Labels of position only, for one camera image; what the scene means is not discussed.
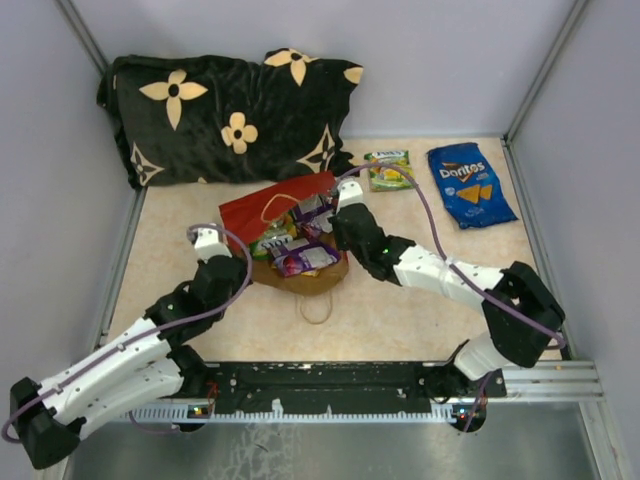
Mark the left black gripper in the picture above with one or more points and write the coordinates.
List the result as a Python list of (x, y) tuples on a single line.
[(242, 276)]

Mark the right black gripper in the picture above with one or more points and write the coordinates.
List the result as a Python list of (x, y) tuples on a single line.
[(336, 228)]

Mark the green Fox's candy packet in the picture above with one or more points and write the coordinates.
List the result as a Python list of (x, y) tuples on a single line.
[(391, 170)]

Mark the red brown paper bag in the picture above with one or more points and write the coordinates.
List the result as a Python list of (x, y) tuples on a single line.
[(249, 216)]

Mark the blue Doritos chip bag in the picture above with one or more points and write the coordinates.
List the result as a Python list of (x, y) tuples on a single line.
[(469, 187)]

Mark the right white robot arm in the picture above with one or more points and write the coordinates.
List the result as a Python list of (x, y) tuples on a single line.
[(521, 313)]

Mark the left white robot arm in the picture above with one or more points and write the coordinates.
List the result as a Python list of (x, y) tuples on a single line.
[(150, 360)]

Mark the purple candy packet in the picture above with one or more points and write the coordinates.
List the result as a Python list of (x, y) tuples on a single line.
[(313, 214), (302, 256)]

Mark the yellow candy packet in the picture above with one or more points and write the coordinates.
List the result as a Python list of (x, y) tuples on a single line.
[(283, 225)]

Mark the black flower pattern pillow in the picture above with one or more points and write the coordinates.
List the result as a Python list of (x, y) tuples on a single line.
[(214, 119)]

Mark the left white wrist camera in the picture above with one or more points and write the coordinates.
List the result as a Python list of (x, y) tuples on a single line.
[(208, 243)]

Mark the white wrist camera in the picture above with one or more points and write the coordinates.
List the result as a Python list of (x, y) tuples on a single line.
[(208, 243), (349, 192)]

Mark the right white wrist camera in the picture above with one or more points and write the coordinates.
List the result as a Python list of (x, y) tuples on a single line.
[(349, 192)]

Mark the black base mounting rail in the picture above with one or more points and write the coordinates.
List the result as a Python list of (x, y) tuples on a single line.
[(339, 388)]

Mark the aluminium frame rail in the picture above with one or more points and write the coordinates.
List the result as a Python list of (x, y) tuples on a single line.
[(568, 381)]

